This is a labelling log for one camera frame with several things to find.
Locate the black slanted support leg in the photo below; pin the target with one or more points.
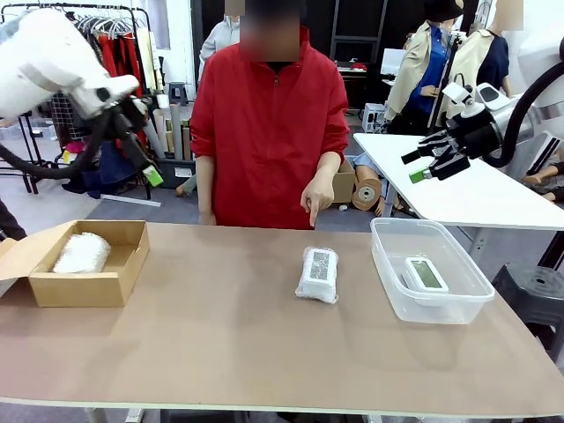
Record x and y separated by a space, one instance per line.
553 251

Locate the person's right hand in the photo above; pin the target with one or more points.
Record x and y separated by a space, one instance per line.
207 218

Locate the person in red jacket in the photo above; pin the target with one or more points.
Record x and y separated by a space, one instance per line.
269 145

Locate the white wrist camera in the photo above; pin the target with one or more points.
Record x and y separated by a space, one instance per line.
456 92
142 106

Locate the person's right forearm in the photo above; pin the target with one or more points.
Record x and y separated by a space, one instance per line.
205 185

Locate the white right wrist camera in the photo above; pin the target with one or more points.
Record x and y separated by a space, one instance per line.
456 92

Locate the mannequin leg on floor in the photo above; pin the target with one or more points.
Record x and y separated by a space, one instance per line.
185 188

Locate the person's left hand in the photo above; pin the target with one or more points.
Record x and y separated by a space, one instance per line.
318 194

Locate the bubble-wrapped clock with QR label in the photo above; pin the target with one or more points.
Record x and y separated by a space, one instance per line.
317 282

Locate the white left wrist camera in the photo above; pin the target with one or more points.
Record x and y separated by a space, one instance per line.
142 106

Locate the black plastic stool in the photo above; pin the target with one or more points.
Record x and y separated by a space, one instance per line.
537 291

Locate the bystander dark sleeve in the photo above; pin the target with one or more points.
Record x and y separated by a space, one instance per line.
11 222

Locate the cream paper roll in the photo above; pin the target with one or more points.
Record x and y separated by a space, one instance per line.
161 132

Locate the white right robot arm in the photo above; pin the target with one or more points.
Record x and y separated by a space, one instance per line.
511 115

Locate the seated mannequin striped clothes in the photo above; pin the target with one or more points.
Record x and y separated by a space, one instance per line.
544 178

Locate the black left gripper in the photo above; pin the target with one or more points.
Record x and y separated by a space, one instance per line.
130 121

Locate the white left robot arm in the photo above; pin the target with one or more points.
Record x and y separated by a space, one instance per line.
44 66

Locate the plain bubble-wrapped white clock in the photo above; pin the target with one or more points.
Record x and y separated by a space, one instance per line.
81 255

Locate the grey plastic stool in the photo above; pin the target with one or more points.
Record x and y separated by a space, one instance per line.
177 92

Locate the clear plastic container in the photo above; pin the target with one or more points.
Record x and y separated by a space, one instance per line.
440 315

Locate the mannequin beige vest navy shirt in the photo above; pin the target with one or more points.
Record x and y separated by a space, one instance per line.
480 57

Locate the unwrapped white digital clock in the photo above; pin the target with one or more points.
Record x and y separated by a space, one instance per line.
425 275

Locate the black storage bin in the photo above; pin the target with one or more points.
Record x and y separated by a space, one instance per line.
165 176

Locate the small brown cardboard box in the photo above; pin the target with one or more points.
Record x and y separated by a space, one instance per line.
344 185

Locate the cream hanging garment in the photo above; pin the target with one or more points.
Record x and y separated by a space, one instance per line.
146 57

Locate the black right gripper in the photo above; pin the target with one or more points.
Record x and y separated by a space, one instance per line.
478 134

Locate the person's left forearm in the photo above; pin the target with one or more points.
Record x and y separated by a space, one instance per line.
330 165

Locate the red hanging garment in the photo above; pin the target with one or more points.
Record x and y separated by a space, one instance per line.
119 57

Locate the brown cardboard spool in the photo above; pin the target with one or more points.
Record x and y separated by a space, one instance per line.
366 194

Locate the brown cardboard tube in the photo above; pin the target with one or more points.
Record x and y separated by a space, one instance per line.
187 141

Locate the mannequin beige coat blue shirt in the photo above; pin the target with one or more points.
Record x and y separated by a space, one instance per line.
416 75

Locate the figure in grey hoodie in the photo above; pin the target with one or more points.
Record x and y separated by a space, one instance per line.
218 39

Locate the small red cloth item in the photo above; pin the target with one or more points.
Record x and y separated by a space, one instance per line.
359 66

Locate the grey cardboard tube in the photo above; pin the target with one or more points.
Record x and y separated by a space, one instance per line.
176 132

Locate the white computer case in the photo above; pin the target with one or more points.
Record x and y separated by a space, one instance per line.
373 118

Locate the open brown cardboard box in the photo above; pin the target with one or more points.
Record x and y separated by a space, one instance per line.
88 291

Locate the white background table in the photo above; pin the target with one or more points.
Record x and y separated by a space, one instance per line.
484 198

